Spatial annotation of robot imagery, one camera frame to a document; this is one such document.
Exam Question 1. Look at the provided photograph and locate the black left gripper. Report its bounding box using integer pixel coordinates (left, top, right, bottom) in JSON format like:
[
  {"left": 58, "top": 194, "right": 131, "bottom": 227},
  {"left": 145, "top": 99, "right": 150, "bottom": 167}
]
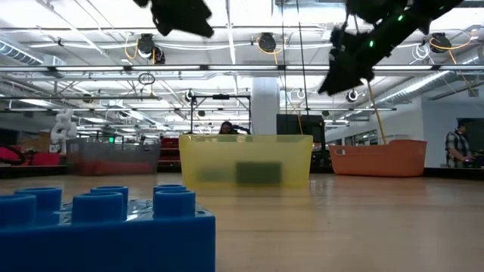
[{"left": 132, "top": 0, "right": 215, "bottom": 39}]

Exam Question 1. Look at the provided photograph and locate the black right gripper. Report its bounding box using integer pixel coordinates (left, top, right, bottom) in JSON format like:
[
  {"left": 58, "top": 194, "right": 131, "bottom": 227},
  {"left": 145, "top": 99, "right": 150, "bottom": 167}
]
[{"left": 319, "top": 11, "right": 430, "bottom": 94}]

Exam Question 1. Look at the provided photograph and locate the black cabinet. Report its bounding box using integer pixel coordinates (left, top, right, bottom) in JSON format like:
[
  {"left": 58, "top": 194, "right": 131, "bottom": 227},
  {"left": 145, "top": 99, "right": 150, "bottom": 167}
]
[{"left": 276, "top": 114, "right": 327, "bottom": 175}]

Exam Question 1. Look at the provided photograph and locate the white pillar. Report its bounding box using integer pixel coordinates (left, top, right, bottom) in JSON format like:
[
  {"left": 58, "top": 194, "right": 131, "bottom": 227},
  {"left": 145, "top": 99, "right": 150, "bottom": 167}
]
[{"left": 251, "top": 77, "right": 281, "bottom": 136}]

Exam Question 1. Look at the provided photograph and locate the orange plastic bin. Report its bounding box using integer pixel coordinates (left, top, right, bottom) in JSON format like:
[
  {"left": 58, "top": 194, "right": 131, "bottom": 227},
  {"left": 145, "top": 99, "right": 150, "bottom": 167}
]
[{"left": 327, "top": 139, "right": 428, "bottom": 178}]

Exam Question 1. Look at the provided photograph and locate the person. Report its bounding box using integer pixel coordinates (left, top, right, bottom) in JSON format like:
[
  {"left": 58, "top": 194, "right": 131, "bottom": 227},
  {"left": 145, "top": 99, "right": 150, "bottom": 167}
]
[
  {"left": 218, "top": 120, "right": 251, "bottom": 136},
  {"left": 445, "top": 118, "right": 474, "bottom": 169}
]

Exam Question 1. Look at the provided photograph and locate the red cabinet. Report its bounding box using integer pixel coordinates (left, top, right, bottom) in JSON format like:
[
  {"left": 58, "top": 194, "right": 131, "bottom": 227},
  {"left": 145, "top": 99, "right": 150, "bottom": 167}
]
[{"left": 158, "top": 138, "right": 181, "bottom": 172}]

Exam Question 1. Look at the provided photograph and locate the yellow translucent plastic bin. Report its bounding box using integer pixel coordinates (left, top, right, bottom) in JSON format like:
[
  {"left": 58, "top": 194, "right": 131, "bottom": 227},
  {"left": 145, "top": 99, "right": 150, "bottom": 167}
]
[{"left": 178, "top": 134, "right": 314, "bottom": 188}]

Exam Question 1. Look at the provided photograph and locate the grey translucent plastic bin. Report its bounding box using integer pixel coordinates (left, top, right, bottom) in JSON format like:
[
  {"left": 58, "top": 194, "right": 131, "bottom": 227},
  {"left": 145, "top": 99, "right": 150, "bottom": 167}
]
[{"left": 64, "top": 137, "right": 162, "bottom": 177}]

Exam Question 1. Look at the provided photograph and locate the black hanging cable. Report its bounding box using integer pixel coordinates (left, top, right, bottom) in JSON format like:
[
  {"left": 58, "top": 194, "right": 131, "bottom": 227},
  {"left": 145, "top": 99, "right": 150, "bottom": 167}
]
[
  {"left": 296, "top": 0, "right": 309, "bottom": 116},
  {"left": 280, "top": 0, "right": 287, "bottom": 116}
]

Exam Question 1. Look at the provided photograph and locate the black ceiling cable reel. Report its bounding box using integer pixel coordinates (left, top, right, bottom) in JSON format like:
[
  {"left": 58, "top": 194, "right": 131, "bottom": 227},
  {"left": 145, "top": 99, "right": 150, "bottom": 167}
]
[
  {"left": 135, "top": 32, "right": 157, "bottom": 56},
  {"left": 258, "top": 32, "right": 278, "bottom": 54},
  {"left": 430, "top": 32, "right": 451, "bottom": 54}
]

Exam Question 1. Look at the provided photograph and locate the yellow hanging cable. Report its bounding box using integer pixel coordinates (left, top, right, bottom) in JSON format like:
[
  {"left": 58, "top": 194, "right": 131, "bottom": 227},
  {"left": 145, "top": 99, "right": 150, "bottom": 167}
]
[{"left": 366, "top": 79, "right": 387, "bottom": 146}]

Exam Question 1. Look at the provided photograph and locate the silver ventilation duct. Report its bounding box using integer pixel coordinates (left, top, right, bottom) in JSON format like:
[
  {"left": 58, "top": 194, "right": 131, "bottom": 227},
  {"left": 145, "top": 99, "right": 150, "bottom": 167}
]
[
  {"left": 376, "top": 70, "right": 453, "bottom": 107},
  {"left": 0, "top": 39, "right": 65, "bottom": 67}
]

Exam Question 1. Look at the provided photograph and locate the black frame stand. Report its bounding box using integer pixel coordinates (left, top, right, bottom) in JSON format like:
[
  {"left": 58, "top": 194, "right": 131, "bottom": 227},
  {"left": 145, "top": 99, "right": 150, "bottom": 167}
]
[{"left": 190, "top": 94, "right": 253, "bottom": 136}]

